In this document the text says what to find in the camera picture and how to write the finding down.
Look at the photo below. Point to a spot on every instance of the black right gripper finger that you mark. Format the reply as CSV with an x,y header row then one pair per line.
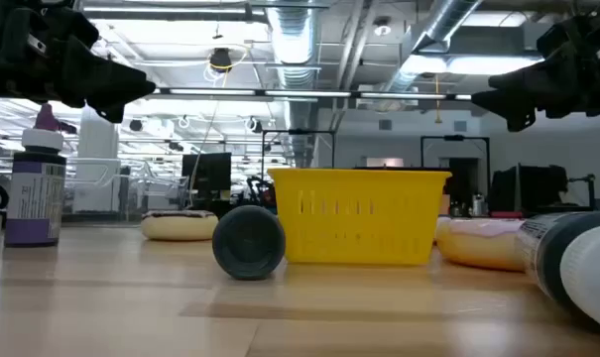
x,y
522,86
520,118

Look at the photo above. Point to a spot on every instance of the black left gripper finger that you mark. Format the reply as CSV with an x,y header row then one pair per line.
x,y
112,111
111,79

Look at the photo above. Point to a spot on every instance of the purple label ink bottle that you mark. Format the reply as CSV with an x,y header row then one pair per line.
x,y
34,198

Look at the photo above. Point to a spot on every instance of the chocolate glazed toy donut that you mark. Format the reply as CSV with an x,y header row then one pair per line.
x,y
179,228

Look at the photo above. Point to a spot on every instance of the blue bottle white cap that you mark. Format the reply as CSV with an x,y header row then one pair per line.
x,y
567,263

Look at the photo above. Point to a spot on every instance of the dark green bottle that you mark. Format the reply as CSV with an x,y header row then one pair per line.
x,y
248,243

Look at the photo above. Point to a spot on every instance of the white building column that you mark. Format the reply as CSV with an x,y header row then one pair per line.
x,y
98,144

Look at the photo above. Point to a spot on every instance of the clear plastic bin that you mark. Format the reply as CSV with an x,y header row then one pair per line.
x,y
106,168

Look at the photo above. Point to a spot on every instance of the black equipment block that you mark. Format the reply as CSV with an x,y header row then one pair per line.
x,y
527,188

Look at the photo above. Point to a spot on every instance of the silver metal can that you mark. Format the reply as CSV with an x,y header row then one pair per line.
x,y
478,204

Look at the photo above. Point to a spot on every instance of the red flat object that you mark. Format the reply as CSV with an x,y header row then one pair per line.
x,y
505,214

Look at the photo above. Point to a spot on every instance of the black small stand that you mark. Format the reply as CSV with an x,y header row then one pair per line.
x,y
589,191

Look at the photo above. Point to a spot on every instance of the black computer monitor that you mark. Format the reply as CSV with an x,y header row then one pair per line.
x,y
207,173

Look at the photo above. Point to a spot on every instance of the pink glazed toy donut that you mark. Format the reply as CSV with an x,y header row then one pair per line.
x,y
478,245

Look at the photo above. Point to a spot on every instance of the yellow plastic basket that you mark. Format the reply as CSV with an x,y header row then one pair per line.
x,y
359,218

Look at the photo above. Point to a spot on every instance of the long ceiling light bar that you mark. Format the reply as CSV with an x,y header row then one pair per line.
x,y
304,93

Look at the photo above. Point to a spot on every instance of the black metal frame stand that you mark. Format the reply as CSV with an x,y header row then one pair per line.
x,y
299,132
455,138

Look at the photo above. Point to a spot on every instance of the silver smooth ceiling duct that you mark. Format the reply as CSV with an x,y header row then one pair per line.
x,y
443,20

